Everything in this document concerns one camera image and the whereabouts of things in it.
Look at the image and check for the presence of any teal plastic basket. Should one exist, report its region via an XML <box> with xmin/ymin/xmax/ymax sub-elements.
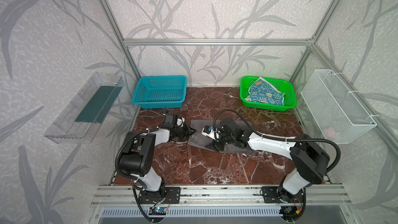
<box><xmin>132</xmin><ymin>76</ymin><xmax>187</xmax><ymax>109</ymax></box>

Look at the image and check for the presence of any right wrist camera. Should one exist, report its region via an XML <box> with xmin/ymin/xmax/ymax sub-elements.
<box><xmin>202</xmin><ymin>125</ymin><xmax>221</xmax><ymax>141</ymax></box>

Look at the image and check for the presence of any pink object in wire basket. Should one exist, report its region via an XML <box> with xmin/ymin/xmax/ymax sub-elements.
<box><xmin>322</xmin><ymin>128</ymin><xmax>339</xmax><ymax>140</ymax></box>

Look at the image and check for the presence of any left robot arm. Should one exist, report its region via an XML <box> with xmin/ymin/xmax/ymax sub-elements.
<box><xmin>115</xmin><ymin>113</ymin><xmax>197</xmax><ymax>198</ymax></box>

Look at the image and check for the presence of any white wire mesh basket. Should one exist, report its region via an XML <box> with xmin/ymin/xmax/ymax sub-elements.
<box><xmin>301</xmin><ymin>69</ymin><xmax>377</xmax><ymax>144</ymax></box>

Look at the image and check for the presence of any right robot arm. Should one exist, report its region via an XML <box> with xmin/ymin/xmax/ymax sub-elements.
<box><xmin>202</xmin><ymin>118</ymin><xmax>341</xmax><ymax>203</ymax></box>

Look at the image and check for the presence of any blue patterned towel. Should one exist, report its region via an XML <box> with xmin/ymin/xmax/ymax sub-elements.
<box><xmin>245</xmin><ymin>77</ymin><xmax>285</xmax><ymax>106</ymax></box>

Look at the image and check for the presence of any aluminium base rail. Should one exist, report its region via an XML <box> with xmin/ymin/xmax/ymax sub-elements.
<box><xmin>90</xmin><ymin>184</ymin><xmax>352</xmax><ymax>207</ymax></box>

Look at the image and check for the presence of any right circuit board with wires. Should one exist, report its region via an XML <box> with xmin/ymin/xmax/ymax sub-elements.
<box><xmin>280</xmin><ymin>206</ymin><xmax>303</xmax><ymax>222</ymax></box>

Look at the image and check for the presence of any left green circuit board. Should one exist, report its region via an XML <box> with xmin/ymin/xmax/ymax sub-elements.
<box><xmin>148</xmin><ymin>206</ymin><xmax>168</xmax><ymax>216</ymax></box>

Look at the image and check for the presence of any green plastic basket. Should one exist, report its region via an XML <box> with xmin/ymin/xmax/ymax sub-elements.
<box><xmin>239</xmin><ymin>76</ymin><xmax>297</xmax><ymax>112</ymax></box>

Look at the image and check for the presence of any clear acrylic wall shelf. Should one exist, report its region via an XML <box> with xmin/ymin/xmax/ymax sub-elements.
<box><xmin>44</xmin><ymin>72</ymin><xmax>124</xmax><ymax>144</ymax></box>

